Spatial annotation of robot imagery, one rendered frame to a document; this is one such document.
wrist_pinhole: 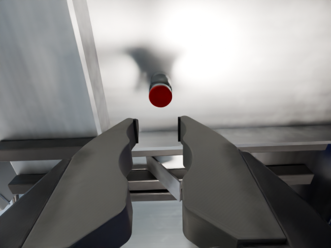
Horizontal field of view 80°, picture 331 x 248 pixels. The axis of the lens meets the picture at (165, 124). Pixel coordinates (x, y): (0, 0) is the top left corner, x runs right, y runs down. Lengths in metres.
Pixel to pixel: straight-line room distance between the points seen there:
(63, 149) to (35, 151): 0.03
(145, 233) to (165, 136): 0.21
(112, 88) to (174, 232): 0.27
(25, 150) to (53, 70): 0.10
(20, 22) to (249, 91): 0.24
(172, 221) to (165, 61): 0.26
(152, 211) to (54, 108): 0.21
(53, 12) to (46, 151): 0.15
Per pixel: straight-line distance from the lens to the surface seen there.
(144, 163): 0.27
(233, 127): 0.25
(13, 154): 0.30
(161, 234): 0.39
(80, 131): 0.27
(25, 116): 0.28
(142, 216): 0.35
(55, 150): 0.27
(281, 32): 0.24
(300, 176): 0.32
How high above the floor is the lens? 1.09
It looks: 61 degrees down
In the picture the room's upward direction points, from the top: 178 degrees clockwise
